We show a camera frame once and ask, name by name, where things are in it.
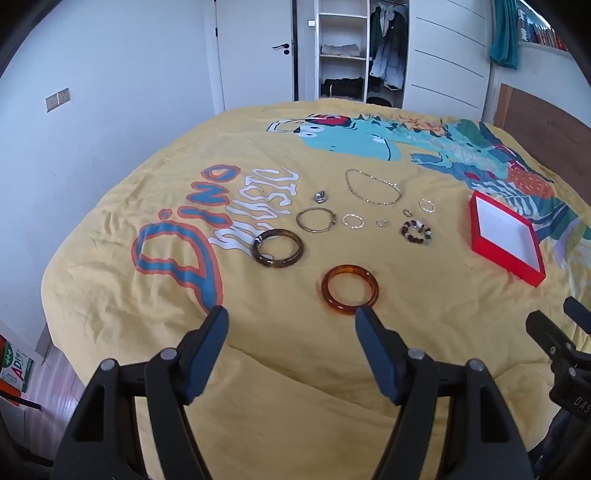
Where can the black bag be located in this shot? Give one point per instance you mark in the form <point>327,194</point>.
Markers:
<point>379,101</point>

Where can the row of books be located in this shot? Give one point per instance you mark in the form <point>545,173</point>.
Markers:
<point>542,32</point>

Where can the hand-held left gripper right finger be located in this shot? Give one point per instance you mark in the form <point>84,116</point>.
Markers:
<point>376,346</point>

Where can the dark brown bangle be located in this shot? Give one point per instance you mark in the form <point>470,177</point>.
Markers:
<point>277,248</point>

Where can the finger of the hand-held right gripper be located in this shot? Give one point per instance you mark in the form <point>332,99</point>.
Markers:
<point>547,334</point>
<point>579,314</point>

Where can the red jewelry box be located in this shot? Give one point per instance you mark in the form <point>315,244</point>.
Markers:
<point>503,235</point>

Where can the folded black clothes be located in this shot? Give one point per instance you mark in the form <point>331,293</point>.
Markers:
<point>342,87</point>

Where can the teal curtain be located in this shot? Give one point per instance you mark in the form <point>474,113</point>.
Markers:
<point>504,37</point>

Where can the hanging jackets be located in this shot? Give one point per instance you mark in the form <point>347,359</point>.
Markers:
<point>390,50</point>

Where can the folded beige clothes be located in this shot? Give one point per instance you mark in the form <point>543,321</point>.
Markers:
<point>340,49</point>

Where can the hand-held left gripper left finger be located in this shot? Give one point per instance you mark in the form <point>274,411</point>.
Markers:
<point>210,341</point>

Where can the printed cardboard box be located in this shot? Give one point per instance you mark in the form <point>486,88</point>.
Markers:
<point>16,369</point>

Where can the white wardrobe shelf unit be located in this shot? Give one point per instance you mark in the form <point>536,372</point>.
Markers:
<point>341,27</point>

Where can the thin bronze bangle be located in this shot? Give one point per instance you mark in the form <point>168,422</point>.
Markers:
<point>315,219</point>

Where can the yellow printed blanket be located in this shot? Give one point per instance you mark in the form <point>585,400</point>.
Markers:
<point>277,138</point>

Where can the white wardrobe sliding door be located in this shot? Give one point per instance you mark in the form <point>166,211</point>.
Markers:
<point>448,55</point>

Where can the wooden headboard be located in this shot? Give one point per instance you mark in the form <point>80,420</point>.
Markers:
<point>540,124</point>

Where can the amber orange bangle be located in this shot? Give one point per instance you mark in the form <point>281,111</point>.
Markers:
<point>350,290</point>

